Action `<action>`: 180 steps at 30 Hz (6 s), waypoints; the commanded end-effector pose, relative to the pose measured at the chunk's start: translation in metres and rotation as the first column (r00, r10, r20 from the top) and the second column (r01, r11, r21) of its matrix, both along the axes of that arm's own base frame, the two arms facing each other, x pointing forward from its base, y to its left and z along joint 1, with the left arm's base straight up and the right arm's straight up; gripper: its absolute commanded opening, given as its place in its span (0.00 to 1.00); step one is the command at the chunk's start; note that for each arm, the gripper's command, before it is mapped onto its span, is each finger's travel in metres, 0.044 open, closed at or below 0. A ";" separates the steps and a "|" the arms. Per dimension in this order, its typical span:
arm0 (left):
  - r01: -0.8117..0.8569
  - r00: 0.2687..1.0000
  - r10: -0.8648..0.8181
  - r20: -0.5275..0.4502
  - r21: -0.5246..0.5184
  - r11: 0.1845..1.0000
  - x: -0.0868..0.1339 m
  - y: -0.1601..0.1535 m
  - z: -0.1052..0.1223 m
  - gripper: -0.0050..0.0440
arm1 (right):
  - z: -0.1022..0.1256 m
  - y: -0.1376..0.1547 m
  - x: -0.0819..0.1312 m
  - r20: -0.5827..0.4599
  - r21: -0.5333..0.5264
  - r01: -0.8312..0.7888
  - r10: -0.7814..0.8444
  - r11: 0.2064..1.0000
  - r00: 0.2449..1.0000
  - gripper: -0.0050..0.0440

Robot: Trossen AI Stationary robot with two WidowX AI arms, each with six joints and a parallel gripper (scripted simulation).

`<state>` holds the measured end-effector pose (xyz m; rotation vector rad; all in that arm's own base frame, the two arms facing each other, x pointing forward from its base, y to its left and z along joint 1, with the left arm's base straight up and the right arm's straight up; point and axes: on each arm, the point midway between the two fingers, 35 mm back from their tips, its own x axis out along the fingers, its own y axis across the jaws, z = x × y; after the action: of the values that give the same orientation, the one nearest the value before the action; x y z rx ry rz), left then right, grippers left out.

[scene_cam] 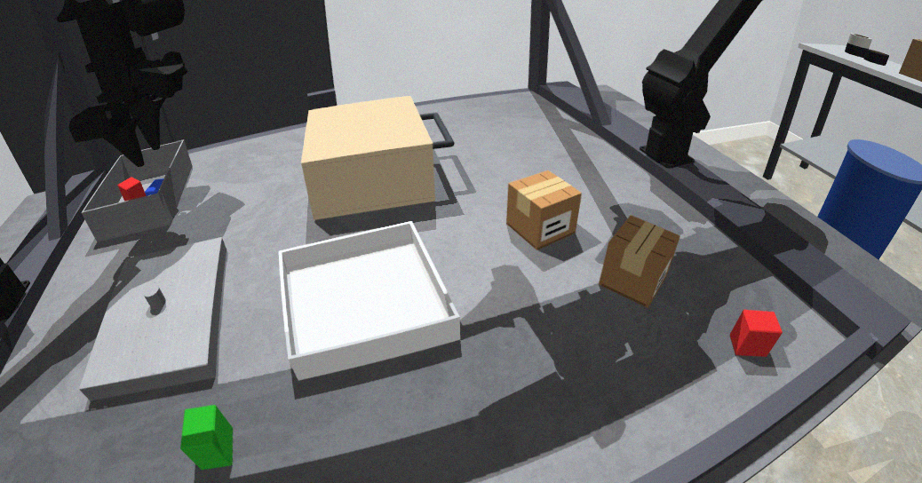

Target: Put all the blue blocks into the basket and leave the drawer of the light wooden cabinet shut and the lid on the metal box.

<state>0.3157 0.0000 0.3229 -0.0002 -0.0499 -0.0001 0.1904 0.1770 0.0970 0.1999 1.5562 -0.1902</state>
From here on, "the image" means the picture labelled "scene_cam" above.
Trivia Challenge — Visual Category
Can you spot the blue block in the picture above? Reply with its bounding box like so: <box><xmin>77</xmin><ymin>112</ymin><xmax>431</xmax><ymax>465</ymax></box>
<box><xmin>145</xmin><ymin>178</ymin><xmax>163</xmax><ymax>195</ymax></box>

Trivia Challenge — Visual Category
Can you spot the brown cardboard box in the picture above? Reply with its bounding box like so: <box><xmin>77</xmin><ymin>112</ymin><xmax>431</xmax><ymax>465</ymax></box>
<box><xmin>506</xmin><ymin>170</ymin><xmax>582</xmax><ymax>250</ymax></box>
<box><xmin>599</xmin><ymin>215</ymin><xmax>680</xmax><ymax>308</ymax></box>

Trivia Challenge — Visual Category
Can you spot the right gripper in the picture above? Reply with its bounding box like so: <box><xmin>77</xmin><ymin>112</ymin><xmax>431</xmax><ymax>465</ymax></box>
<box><xmin>68</xmin><ymin>42</ymin><xmax>166</xmax><ymax>167</ymax></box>

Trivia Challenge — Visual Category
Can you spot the red block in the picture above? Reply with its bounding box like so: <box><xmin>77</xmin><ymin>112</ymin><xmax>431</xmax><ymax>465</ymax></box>
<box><xmin>730</xmin><ymin>310</ymin><xmax>783</xmax><ymax>357</ymax></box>
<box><xmin>118</xmin><ymin>177</ymin><xmax>146</xmax><ymax>201</ymax></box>

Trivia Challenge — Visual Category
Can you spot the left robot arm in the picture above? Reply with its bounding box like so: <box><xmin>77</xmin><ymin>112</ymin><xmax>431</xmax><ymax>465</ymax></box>
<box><xmin>640</xmin><ymin>0</ymin><xmax>763</xmax><ymax>168</ymax></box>

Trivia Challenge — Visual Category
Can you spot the green block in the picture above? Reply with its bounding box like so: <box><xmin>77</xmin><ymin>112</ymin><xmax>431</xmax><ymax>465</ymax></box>
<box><xmin>180</xmin><ymin>405</ymin><xmax>233</xmax><ymax>470</ymax></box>

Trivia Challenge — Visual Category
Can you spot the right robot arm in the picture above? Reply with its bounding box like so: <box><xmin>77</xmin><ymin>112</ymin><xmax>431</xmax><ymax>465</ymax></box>
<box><xmin>0</xmin><ymin>0</ymin><xmax>187</xmax><ymax>321</ymax></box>

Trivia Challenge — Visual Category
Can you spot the white open-top tray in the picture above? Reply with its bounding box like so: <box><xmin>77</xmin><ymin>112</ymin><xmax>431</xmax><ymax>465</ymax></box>
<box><xmin>279</xmin><ymin>221</ymin><xmax>460</xmax><ymax>380</ymax></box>

